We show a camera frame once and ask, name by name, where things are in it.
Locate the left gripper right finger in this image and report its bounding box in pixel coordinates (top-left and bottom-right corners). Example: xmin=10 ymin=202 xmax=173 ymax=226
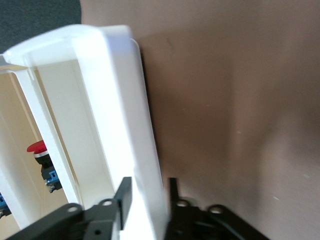
xmin=163 ymin=177 xmax=271 ymax=240

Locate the white drawer cabinet shell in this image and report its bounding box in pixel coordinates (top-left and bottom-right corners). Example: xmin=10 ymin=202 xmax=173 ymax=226
xmin=0 ymin=23 xmax=141 ymax=76

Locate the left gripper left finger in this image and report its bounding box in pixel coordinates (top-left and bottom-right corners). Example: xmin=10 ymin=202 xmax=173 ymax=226
xmin=7 ymin=176 xmax=133 ymax=240

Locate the red push button switch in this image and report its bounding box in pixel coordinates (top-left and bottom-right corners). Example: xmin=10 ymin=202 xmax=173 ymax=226
xmin=26 ymin=140 xmax=62 ymax=194

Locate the blue-black push button switch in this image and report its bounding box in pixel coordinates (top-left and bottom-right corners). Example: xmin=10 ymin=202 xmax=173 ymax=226
xmin=0 ymin=191 xmax=12 ymax=219

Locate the brown table cover mat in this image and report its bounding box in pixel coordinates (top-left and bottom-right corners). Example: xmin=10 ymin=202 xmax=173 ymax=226
xmin=79 ymin=0 xmax=320 ymax=240

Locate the white cabinet drawer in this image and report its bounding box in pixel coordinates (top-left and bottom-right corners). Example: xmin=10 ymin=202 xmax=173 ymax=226
xmin=0 ymin=67 xmax=83 ymax=240
xmin=32 ymin=37 xmax=169 ymax=240
xmin=0 ymin=109 xmax=26 ymax=230

